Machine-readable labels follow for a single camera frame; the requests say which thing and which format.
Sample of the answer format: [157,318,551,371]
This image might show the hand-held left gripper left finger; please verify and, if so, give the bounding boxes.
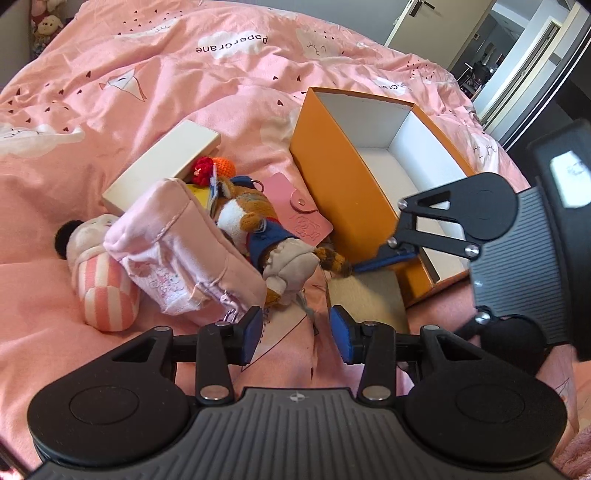
[110,305,265,406]

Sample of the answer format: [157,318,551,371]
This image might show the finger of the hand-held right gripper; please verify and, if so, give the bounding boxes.
[355,182,481,277]
[455,309,492,340]

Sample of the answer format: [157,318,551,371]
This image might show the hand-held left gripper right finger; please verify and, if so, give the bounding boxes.
[329,305,484,404]

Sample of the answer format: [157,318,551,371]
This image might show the orange cardboard box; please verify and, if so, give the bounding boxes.
[288,87,478,309]

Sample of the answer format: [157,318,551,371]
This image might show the pink fabric pouch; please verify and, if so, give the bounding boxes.
[104,179,267,328]

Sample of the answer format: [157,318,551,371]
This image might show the pink snap card wallet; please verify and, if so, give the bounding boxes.
[265,173,334,245]

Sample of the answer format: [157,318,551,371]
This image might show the red panda plush toy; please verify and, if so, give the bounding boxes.
[215,175,352,309]

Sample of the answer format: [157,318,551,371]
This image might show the white plush doll black hair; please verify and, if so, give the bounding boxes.
[54,215,142,333]

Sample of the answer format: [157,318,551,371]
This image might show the tan cardboard sheet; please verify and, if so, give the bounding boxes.
[327,271,410,334]

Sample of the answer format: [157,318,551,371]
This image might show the yellow paper tag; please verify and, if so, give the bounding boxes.
[186,183,219,214]

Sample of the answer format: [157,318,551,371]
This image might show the pink fluffy rug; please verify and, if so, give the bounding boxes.
[551,427,591,480]

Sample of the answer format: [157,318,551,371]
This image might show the red crochet charm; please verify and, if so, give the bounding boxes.
[191,157,216,180]

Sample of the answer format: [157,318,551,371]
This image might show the cream flat box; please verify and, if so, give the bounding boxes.
[102,120,222,217]

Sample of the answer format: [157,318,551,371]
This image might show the white door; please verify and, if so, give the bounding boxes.
[384,0,497,70]

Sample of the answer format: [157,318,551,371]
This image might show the pink printed duvet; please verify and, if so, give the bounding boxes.
[0,0,575,480]

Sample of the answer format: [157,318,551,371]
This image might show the clear tube of plush toys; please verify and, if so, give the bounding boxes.
[28,0,64,49]

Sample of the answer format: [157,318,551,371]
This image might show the grey sliding door frame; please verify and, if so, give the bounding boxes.
[471,0,591,153]

